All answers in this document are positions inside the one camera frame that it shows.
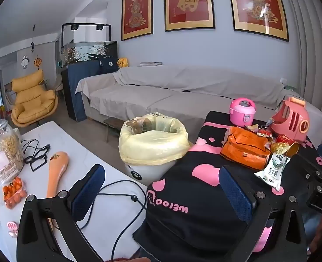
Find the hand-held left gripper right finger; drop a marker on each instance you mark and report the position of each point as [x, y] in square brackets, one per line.
[235, 193]

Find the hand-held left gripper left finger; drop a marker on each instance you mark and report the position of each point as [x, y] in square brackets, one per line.
[87, 191]

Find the silver gold snack wrapper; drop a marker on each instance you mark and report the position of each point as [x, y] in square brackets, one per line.
[270, 123]

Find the white bin with yellow bag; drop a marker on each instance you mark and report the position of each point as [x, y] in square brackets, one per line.
[150, 147]

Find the red paper cup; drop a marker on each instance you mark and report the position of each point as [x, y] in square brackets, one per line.
[292, 146]

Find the orange tissue pack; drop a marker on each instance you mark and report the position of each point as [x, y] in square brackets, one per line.
[245, 151]

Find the black cloth with pink print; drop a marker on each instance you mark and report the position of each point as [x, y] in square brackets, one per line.
[193, 210]

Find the white green milk pouch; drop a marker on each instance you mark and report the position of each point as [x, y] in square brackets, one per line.
[274, 172]

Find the pink pig-shaped basket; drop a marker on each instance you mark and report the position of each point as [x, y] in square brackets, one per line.
[292, 122]

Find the crumpled gold wrapper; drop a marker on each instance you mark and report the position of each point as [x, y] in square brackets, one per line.
[278, 148]

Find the red gold candy wrapper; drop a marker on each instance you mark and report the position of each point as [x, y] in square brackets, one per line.
[256, 131]

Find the small wooden stool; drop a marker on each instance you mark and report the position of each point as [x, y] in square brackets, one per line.
[113, 122]

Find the box of cherry tomatoes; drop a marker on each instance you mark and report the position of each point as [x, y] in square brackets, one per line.
[12, 192]

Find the pink toy rice cooker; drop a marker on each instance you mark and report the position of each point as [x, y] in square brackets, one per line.
[241, 113]

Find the pink clip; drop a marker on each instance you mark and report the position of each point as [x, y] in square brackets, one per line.
[12, 227]

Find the glass jar of nuts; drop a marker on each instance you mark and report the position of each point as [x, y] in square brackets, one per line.
[2, 152]

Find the grey curtain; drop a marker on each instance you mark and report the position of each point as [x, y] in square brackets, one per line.
[314, 60]

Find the yellow armchair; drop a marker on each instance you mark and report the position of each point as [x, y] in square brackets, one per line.
[32, 98]

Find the sofa with grey cover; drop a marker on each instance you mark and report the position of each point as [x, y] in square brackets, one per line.
[163, 92]

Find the yellow plush toy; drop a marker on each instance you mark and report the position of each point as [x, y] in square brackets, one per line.
[122, 62]

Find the glass fish tank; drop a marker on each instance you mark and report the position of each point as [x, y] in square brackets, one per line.
[87, 50]

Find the stack of books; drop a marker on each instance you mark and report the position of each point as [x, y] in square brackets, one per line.
[151, 63]

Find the large red framed picture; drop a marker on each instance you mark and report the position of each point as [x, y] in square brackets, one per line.
[256, 5]

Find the red framed vase picture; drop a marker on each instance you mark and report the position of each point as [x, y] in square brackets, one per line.
[136, 11]

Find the red framed calligraphy picture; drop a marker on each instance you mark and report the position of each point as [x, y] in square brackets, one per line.
[188, 2]

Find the wall socket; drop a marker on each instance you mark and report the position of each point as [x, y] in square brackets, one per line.
[283, 81]

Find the orange lantern wall ornament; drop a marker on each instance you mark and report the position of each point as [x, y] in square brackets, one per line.
[37, 62]

